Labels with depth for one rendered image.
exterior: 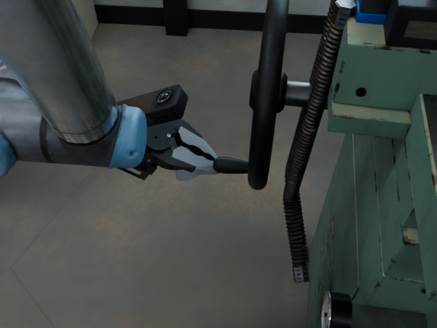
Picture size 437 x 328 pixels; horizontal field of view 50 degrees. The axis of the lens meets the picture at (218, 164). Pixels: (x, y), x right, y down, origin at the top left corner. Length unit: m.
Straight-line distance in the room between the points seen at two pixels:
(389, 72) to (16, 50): 0.39
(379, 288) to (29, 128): 0.49
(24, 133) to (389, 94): 0.43
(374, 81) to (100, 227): 1.13
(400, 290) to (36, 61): 0.53
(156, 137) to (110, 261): 0.83
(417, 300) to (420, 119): 0.27
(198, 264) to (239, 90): 0.78
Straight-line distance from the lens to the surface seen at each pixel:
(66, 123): 0.49
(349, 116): 0.59
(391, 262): 0.63
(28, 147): 0.58
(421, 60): 0.57
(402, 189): 0.61
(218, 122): 1.78
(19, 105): 0.59
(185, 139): 0.70
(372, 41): 0.55
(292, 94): 0.68
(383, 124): 0.60
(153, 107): 0.63
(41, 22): 0.38
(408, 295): 0.71
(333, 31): 0.59
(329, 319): 0.64
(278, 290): 1.40
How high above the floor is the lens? 1.27
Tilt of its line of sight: 51 degrees down
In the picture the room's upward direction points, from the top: straight up
